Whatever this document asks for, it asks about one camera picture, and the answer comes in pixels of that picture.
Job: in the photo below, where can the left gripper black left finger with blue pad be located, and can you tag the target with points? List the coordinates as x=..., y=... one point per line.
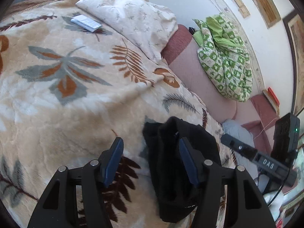
x=57, y=207

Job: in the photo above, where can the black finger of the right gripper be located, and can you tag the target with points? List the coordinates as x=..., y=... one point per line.
x=240, y=147

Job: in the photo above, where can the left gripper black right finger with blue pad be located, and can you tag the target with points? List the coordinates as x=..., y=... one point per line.
x=245, y=205

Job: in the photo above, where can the black pants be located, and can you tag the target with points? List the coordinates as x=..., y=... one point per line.
x=176, y=196

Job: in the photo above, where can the white gloved hand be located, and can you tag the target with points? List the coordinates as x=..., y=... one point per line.
x=276, y=204

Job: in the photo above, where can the light blue quilted cloth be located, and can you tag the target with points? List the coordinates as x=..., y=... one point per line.
x=234, y=129

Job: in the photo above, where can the red and yellow books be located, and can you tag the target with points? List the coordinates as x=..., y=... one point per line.
x=272, y=99

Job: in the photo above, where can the green white patterned quilt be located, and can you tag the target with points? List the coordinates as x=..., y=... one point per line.
x=224, y=57

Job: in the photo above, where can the pink quilted headboard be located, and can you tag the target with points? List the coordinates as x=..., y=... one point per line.
x=256, y=115

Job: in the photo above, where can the floral fleece blanket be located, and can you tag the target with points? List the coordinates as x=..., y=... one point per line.
x=66, y=94

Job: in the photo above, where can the cream floral pillow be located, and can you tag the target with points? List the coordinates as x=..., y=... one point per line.
x=147, y=25

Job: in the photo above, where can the small white packet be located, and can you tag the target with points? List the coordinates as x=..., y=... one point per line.
x=86, y=23

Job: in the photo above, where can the beige wall switch plate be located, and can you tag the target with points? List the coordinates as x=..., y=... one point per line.
x=242, y=8

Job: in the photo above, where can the framed wall picture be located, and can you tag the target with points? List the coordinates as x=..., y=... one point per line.
x=268, y=11

